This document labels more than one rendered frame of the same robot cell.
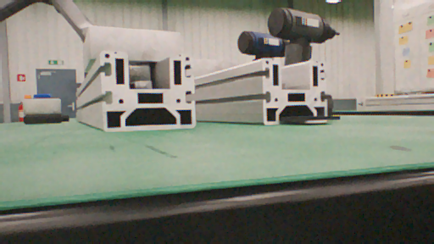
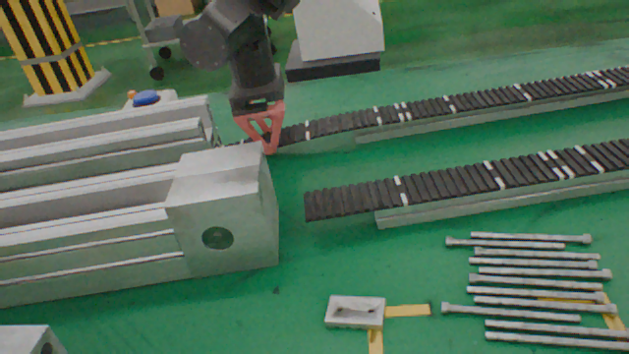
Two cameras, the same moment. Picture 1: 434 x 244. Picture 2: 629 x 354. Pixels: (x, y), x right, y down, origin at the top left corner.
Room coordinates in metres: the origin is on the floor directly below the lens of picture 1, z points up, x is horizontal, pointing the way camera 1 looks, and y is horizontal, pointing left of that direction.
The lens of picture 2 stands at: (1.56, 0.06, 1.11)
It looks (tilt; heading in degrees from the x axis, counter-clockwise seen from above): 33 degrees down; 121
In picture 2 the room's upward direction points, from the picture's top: 11 degrees counter-clockwise
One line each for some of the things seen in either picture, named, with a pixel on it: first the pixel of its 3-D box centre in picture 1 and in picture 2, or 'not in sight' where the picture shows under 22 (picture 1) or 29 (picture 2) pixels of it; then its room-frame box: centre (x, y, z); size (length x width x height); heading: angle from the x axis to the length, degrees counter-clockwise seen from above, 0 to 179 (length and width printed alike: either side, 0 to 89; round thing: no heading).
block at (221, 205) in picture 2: not in sight; (229, 201); (1.26, 0.37, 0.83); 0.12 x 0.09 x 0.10; 118
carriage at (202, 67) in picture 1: (200, 79); not in sight; (0.87, 0.15, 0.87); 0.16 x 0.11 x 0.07; 28
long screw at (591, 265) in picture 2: not in sight; (530, 263); (1.56, 0.40, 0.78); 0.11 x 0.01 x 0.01; 11
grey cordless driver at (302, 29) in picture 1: (310, 66); not in sight; (0.82, -0.09, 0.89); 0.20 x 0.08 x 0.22; 132
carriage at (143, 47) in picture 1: (128, 63); not in sight; (0.56, 0.20, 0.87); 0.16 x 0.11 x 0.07; 28
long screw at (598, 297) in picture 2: not in sight; (532, 293); (1.56, 0.37, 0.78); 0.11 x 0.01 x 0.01; 10
